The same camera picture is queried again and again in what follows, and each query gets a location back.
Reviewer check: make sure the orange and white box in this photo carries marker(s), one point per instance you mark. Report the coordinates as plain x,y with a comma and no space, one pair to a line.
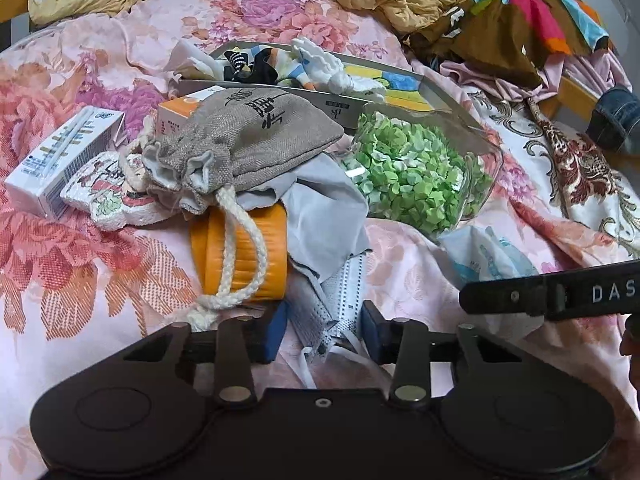
172,112

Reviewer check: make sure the white knit glove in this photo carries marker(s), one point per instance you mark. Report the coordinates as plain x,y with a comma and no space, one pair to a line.
192,60
330,70

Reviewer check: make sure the black and white striped sock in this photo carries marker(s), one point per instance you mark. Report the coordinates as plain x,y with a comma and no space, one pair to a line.
245,67

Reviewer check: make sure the pale pink garment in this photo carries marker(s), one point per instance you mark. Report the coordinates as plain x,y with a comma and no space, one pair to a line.
600,70

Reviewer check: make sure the white and blue packet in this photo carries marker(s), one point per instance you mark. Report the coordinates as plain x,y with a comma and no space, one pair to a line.
490,255

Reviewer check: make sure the white printed sponge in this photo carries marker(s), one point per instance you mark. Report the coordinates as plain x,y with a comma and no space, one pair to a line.
110,195

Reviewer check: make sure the blue jeans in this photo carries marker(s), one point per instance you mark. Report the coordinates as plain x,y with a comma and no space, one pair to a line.
615,115

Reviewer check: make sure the grey cloth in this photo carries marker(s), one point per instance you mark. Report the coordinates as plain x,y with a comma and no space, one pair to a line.
325,200

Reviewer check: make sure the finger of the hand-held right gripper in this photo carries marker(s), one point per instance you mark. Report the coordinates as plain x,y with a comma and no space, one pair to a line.
505,295

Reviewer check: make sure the clear container of green pieces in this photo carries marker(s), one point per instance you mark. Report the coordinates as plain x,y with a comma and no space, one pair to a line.
415,175

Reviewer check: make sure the blue face mask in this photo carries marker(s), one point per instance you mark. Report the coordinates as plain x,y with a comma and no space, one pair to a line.
345,290

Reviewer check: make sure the pink floral bedsheet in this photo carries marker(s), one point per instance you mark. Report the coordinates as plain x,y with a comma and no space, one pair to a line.
100,285

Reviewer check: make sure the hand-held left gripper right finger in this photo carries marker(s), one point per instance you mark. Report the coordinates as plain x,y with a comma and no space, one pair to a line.
372,332

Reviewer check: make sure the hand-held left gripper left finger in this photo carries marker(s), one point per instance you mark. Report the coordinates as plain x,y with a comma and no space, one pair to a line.
276,332

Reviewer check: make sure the pastel striped sock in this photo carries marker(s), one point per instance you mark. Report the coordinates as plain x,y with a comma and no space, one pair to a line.
287,67

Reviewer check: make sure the colourful patterned brown cloth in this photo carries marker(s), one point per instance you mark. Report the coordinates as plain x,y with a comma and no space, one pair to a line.
500,30

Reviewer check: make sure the white box with blue print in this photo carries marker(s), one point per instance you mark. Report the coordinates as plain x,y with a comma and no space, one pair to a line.
55,170

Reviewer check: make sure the grey tray with cartoon picture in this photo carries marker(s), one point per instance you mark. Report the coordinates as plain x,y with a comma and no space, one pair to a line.
400,90

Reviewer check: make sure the gold patterned satin sheet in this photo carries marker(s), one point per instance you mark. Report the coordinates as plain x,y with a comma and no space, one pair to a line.
575,170

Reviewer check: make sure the orange ribbed cup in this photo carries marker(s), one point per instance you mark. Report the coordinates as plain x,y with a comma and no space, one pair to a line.
272,255

